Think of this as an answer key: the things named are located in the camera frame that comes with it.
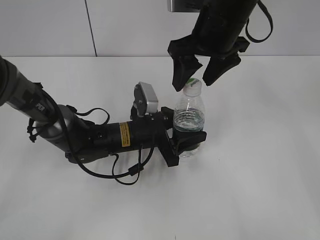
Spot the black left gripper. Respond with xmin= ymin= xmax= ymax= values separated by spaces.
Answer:
xmin=92 ymin=106 xmax=207 ymax=167

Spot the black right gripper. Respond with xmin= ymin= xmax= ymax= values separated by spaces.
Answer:
xmin=167 ymin=0 xmax=258 ymax=92

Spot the clear Cestbon water bottle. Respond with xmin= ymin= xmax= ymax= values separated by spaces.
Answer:
xmin=172 ymin=93 xmax=206 ymax=158

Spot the white green bottle cap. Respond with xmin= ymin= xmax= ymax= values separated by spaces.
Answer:
xmin=183 ymin=78 xmax=202 ymax=97

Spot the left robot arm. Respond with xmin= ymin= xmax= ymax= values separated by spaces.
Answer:
xmin=0 ymin=59 xmax=207 ymax=167

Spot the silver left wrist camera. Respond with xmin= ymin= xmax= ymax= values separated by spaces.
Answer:
xmin=133 ymin=81 xmax=159 ymax=118

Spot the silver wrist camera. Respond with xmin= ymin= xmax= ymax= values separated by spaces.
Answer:
xmin=167 ymin=0 xmax=204 ymax=13
xmin=133 ymin=81 xmax=159 ymax=118

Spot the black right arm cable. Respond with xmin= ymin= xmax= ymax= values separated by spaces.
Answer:
xmin=236 ymin=0 xmax=275 ymax=54

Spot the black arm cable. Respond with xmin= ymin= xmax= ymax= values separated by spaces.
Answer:
xmin=37 ymin=84 xmax=156 ymax=186
xmin=236 ymin=0 xmax=275 ymax=54

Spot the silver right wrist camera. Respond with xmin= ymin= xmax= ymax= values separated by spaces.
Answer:
xmin=167 ymin=0 xmax=204 ymax=13

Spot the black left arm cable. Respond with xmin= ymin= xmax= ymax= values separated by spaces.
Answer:
xmin=37 ymin=84 xmax=156 ymax=186

